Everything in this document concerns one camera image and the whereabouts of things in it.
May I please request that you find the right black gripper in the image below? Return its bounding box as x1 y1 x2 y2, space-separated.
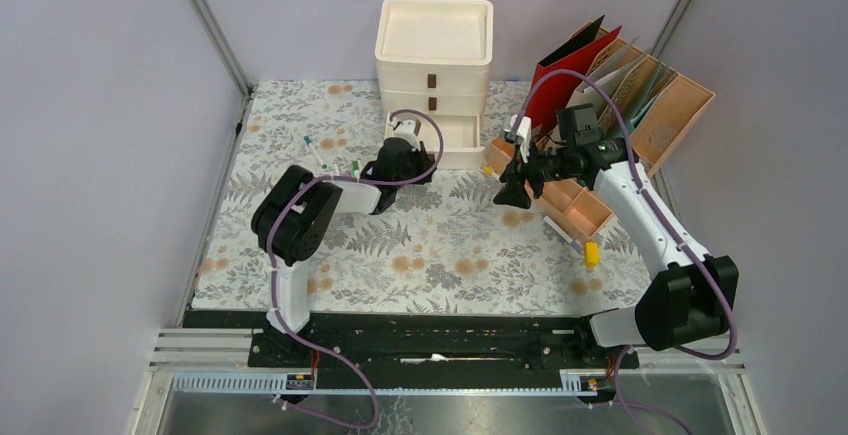
493 139 575 210

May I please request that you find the red folder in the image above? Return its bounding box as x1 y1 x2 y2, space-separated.
526 16 621 133

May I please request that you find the white three-drawer organizer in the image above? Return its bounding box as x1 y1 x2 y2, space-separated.
374 0 494 170

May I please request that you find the beige folder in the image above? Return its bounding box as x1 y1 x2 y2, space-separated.
567 40 644 116

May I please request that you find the teal folder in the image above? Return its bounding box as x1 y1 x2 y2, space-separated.
624 63 673 133

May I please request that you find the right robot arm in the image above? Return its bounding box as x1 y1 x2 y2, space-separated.
493 105 739 367

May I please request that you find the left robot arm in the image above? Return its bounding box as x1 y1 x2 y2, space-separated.
251 137 443 366

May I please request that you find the purple capped white marker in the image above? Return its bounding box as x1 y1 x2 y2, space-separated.
544 216 583 255

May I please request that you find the floral table mat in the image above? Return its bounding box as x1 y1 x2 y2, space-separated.
191 80 650 316

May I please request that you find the teal capped white marker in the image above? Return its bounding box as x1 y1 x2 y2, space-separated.
304 136 329 169

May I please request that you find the yellow eraser block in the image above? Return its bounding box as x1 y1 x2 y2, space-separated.
582 241 600 272

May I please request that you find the orange plastic file rack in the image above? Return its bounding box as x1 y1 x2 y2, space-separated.
486 21 717 242

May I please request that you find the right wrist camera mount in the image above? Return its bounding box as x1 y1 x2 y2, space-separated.
501 114 532 163

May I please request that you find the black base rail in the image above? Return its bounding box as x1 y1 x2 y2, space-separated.
183 310 619 395

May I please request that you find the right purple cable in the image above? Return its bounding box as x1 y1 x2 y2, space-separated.
510 68 740 435

